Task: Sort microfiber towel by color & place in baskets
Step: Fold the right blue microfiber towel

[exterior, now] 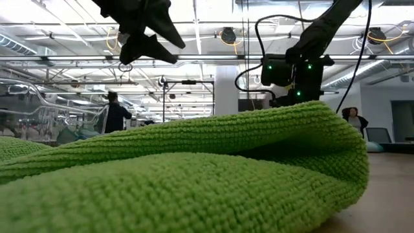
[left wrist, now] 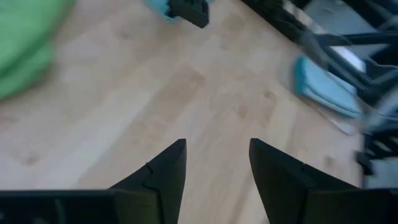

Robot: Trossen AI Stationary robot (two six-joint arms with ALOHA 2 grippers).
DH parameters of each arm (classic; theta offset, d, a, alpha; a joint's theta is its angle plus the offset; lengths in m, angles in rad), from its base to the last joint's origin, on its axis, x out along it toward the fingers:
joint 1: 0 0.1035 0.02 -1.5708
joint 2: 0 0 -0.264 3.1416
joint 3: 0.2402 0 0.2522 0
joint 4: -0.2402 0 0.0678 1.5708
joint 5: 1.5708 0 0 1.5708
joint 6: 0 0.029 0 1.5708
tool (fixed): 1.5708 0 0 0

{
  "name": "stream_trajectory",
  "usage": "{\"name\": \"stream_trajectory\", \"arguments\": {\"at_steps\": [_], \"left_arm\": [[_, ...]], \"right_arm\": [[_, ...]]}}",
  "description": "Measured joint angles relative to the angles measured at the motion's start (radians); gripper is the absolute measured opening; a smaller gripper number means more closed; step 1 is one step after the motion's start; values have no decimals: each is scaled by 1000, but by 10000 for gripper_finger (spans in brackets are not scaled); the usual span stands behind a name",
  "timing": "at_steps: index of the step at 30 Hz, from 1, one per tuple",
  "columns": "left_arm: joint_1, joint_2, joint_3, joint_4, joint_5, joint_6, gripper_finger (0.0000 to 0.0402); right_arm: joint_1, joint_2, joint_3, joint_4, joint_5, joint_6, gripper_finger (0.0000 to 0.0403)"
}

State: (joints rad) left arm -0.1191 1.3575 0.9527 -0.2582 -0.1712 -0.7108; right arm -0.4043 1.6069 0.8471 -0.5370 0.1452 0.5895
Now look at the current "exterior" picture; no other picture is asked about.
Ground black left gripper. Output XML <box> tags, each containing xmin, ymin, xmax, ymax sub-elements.
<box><xmin>92</xmin><ymin>0</ymin><xmax>187</xmax><ymax>66</ymax></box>

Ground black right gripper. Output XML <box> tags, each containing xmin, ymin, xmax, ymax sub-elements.
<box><xmin>270</xmin><ymin>59</ymin><xmax>325</xmax><ymax>108</ymax></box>

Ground light blue microfiber towel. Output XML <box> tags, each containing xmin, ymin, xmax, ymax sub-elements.
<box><xmin>366</xmin><ymin>141</ymin><xmax>385</xmax><ymax>153</ymax></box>

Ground blue towel with white tag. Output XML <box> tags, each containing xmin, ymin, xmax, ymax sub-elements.
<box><xmin>56</xmin><ymin>126</ymin><xmax>102</xmax><ymax>146</ymax></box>

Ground green microfiber towel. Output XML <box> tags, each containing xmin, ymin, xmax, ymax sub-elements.
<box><xmin>0</xmin><ymin>100</ymin><xmax>370</xmax><ymax>233</ymax></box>
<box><xmin>0</xmin><ymin>135</ymin><xmax>54</xmax><ymax>162</ymax></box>

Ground black screen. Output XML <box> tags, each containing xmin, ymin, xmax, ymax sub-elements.
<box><xmin>238</xmin><ymin>98</ymin><xmax>271</xmax><ymax>113</ymax></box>

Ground long ceiling light strip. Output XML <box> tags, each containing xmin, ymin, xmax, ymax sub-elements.
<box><xmin>0</xmin><ymin>54</ymin><xmax>414</xmax><ymax>62</ymax></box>

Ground person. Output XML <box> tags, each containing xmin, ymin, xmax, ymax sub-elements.
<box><xmin>341</xmin><ymin>106</ymin><xmax>369</xmax><ymax>139</ymax></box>
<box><xmin>96</xmin><ymin>91</ymin><xmax>133</xmax><ymax>134</ymax></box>

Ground white square pillar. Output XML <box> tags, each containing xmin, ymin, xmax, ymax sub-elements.
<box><xmin>214</xmin><ymin>64</ymin><xmax>241</xmax><ymax>117</ymax></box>

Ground grey office chair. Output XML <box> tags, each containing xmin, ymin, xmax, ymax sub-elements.
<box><xmin>365</xmin><ymin>127</ymin><xmax>393</xmax><ymax>144</ymax></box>

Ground clear plastic bin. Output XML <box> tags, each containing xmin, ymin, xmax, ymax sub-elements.
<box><xmin>0</xmin><ymin>76</ymin><xmax>111</xmax><ymax>145</ymax></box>

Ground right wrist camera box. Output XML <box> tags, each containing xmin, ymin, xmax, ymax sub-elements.
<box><xmin>260</xmin><ymin>54</ymin><xmax>293</xmax><ymax>87</ymax></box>

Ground black metal rig frame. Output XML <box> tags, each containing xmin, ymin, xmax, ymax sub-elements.
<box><xmin>162</xmin><ymin>79</ymin><xmax>215</xmax><ymax>123</ymax></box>

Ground hanging black cables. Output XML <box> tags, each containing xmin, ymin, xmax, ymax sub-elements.
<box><xmin>239</xmin><ymin>0</ymin><xmax>250</xmax><ymax>101</ymax></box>

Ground ceiling cable reel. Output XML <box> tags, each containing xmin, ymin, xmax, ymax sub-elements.
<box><xmin>367</xmin><ymin>27</ymin><xmax>388</xmax><ymax>45</ymax></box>
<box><xmin>219</xmin><ymin>27</ymin><xmax>237</xmax><ymax>45</ymax></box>

